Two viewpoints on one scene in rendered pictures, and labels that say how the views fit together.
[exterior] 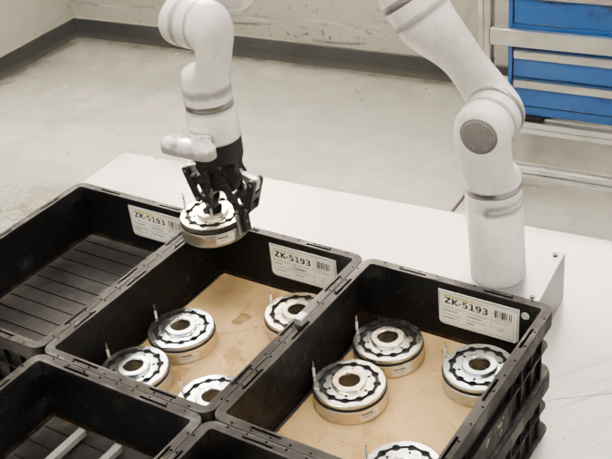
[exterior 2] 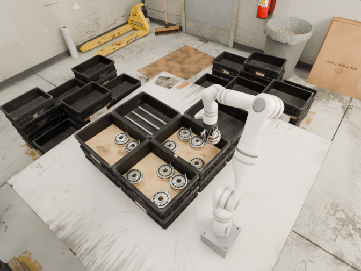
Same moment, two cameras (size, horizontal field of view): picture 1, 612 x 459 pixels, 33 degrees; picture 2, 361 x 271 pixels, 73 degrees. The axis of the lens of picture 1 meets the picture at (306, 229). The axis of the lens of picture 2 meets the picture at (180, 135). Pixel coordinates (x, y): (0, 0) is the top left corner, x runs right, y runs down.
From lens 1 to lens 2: 1.56 m
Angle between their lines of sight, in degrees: 72
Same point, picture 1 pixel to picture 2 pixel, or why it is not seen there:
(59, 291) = (224, 122)
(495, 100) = (222, 193)
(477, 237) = not seen: hidden behind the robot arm
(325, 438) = (154, 166)
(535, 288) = (209, 235)
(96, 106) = not seen: outside the picture
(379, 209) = (289, 212)
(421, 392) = (163, 188)
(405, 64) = not seen: outside the picture
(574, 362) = (190, 249)
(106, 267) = (234, 130)
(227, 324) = (202, 152)
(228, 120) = (204, 117)
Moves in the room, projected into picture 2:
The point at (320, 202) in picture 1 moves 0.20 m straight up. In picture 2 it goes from (295, 194) to (307, 176)
